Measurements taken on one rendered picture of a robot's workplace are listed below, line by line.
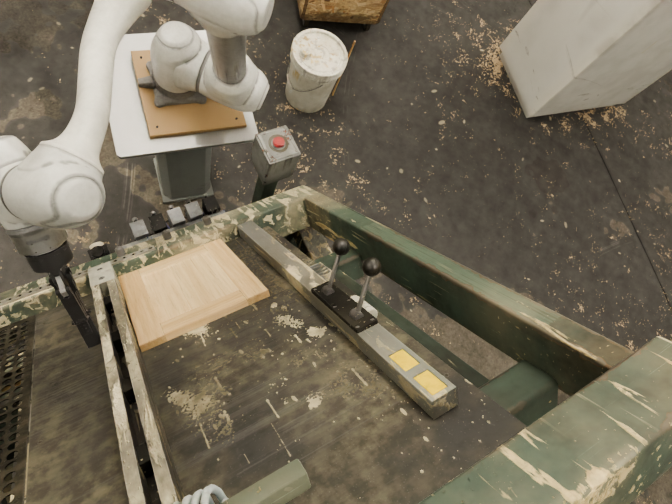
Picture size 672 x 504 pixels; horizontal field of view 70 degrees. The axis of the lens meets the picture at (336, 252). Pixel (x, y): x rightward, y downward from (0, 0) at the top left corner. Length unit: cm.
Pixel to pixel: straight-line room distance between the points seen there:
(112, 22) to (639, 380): 107
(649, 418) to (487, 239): 233
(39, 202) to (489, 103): 299
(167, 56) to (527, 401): 140
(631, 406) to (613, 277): 276
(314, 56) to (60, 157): 195
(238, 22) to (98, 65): 31
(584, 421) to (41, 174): 82
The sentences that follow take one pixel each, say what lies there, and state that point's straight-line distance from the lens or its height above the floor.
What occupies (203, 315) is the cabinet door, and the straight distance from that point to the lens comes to 116.
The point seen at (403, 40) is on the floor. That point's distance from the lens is 345.
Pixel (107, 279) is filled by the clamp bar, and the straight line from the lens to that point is 138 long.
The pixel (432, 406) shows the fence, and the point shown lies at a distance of 79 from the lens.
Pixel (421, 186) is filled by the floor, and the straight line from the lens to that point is 289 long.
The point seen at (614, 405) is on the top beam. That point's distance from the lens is 72.
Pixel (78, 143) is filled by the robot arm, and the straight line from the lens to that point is 89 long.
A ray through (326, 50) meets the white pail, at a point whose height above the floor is 35.
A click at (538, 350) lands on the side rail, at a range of 93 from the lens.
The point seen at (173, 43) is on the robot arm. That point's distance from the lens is 169.
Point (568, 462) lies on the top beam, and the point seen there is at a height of 184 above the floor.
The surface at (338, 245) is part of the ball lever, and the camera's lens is 100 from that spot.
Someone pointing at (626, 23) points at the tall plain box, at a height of 85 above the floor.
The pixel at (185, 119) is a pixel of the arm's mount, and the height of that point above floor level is 77.
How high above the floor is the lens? 234
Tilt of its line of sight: 67 degrees down
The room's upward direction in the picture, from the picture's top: 41 degrees clockwise
